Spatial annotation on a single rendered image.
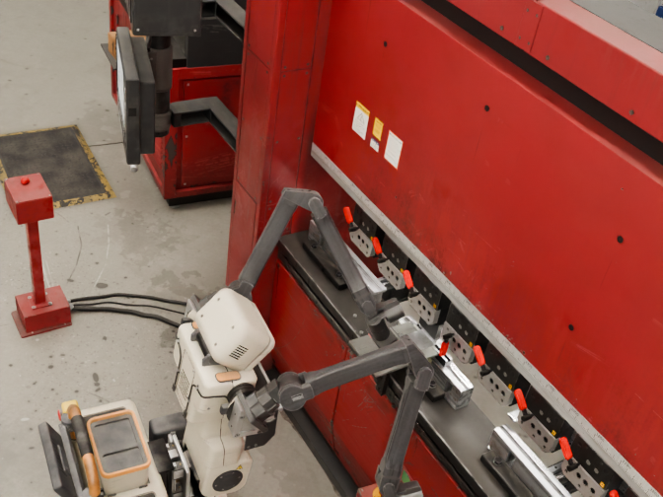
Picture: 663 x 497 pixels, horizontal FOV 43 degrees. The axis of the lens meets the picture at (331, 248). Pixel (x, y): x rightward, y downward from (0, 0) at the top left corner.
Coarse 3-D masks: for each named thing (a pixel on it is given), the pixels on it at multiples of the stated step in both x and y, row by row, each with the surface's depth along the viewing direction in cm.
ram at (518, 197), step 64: (384, 0) 271; (384, 64) 280; (448, 64) 251; (512, 64) 238; (320, 128) 326; (384, 128) 288; (448, 128) 258; (512, 128) 234; (576, 128) 213; (384, 192) 297; (448, 192) 265; (512, 192) 240; (576, 192) 218; (640, 192) 201; (448, 256) 273; (512, 256) 246; (576, 256) 224; (640, 256) 205; (512, 320) 252; (576, 320) 229; (640, 320) 210; (576, 384) 235; (640, 384) 214; (640, 448) 219
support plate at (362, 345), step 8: (400, 328) 302; (408, 328) 303; (368, 336) 297; (352, 344) 292; (360, 344) 293; (368, 344) 294; (360, 352) 290; (424, 352) 294; (432, 352) 295; (392, 368) 286; (400, 368) 287; (376, 376) 282
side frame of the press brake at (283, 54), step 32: (256, 0) 303; (288, 0) 289; (320, 0) 296; (256, 32) 309; (288, 32) 297; (320, 32) 304; (256, 64) 315; (288, 64) 305; (320, 64) 313; (256, 96) 321; (288, 96) 314; (256, 128) 327; (288, 128) 324; (256, 160) 334; (288, 160) 333; (256, 192) 341; (320, 192) 353; (256, 224) 347; (288, 224) 355; (256, 288) 368
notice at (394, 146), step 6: (390, 132) 285; (390, 138) 286; (396, 138) 283; (390, 144) 287; (396, 144) 284; (402, 144) 281; (390, 150) 288; (396, 150) 285; (384, 156) 292; (390, 156) 289; (396, 156) 286; (390, 162) 289; (396, 162) 286; (396, 168) 287
